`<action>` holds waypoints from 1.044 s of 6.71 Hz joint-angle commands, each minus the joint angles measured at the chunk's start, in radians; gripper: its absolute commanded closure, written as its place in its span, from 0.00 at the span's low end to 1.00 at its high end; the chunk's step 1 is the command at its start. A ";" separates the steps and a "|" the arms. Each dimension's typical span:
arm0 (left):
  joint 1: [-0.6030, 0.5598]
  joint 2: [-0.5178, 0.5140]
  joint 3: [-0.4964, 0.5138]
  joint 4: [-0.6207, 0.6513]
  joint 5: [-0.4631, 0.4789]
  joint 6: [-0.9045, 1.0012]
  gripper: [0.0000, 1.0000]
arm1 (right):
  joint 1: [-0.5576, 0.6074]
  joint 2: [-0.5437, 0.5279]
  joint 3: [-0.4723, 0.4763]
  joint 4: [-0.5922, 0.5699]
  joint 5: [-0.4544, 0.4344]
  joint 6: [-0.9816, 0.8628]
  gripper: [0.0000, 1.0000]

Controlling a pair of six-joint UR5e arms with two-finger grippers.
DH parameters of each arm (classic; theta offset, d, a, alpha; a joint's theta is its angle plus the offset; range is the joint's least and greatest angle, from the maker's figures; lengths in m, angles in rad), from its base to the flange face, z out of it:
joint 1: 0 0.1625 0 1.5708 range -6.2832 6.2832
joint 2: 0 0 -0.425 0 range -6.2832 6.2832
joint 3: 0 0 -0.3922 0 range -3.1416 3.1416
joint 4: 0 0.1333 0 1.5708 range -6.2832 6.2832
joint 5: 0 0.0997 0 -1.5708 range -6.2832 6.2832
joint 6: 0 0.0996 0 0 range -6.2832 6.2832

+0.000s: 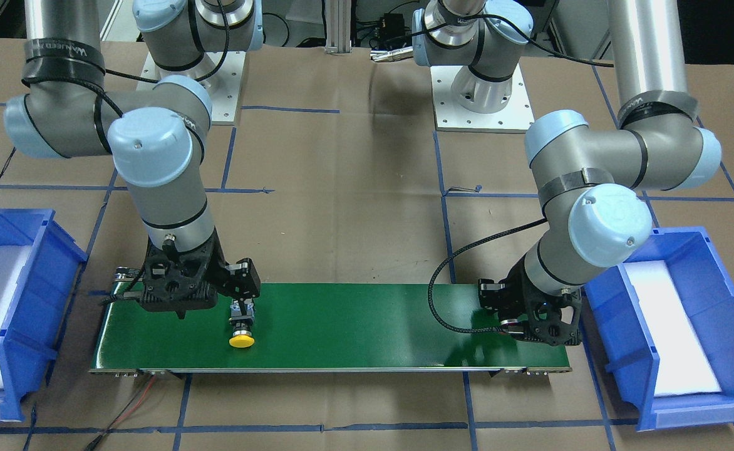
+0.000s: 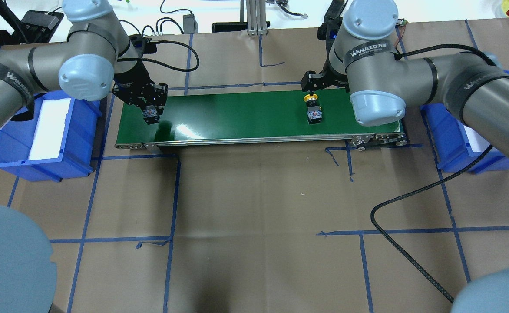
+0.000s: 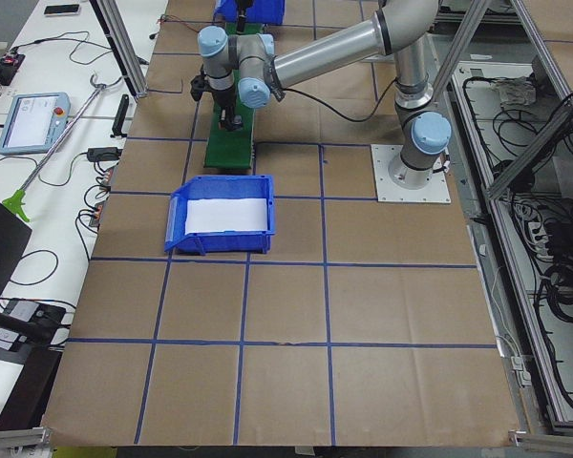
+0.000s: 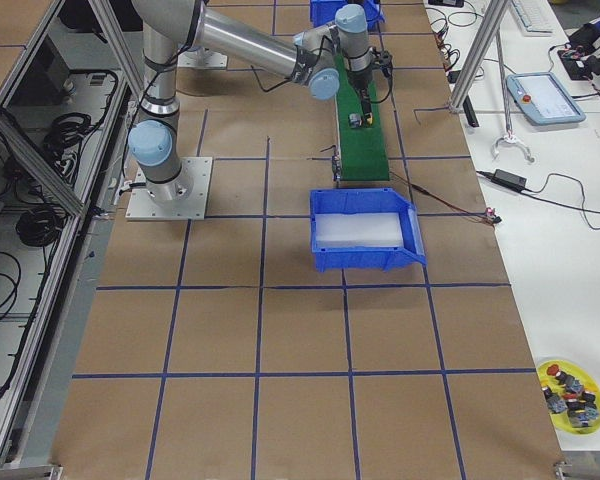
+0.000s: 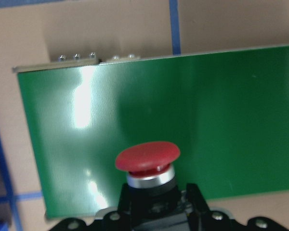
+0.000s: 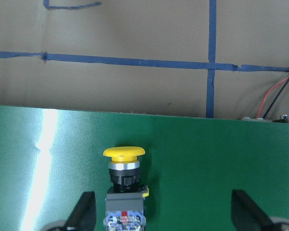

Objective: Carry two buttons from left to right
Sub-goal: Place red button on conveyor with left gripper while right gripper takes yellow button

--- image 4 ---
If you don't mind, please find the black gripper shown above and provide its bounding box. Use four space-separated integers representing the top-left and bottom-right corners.
348 67 373 127

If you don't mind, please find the spare buttons pile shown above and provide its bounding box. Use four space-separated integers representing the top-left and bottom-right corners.
540 363 600 434

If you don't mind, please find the green conveyor belt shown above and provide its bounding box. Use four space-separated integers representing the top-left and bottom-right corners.
333 55 390 182

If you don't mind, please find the blue bin left side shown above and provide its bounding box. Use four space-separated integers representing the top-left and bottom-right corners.
308 0 387 33

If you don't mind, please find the blue bin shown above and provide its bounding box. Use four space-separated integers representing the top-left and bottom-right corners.
308 0 387 33
310 188 427 272

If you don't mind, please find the blue bin right side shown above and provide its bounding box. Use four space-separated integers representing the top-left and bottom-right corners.
310 188 427 272

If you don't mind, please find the black flat bar tool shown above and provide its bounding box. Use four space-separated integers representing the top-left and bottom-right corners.
462 95 480 128

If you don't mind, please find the white foam pad right bin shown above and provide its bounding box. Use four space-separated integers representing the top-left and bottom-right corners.
314 212 403 248

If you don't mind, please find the reacher grabber tool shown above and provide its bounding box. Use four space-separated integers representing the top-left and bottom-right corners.
492 31 535 163

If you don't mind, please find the black power adapter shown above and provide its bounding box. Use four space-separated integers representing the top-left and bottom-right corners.
491 169 527 192

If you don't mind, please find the teach pendant tablet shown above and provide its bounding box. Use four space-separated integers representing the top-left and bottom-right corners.
506 72 586 126

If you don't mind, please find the white keyboard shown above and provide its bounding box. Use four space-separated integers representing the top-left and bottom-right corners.
509 0 554 37

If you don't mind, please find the yellow plate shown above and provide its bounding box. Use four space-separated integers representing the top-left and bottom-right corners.
536 359 600 435

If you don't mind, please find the aluminium frame post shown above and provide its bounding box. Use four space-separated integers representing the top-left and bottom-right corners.
449 0 509 113

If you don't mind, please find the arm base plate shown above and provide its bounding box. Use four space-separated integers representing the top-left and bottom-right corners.
126 157 213 221
178 46 228 70

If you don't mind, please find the red black conveyor wire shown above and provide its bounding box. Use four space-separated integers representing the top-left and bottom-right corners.
389 171 502 225

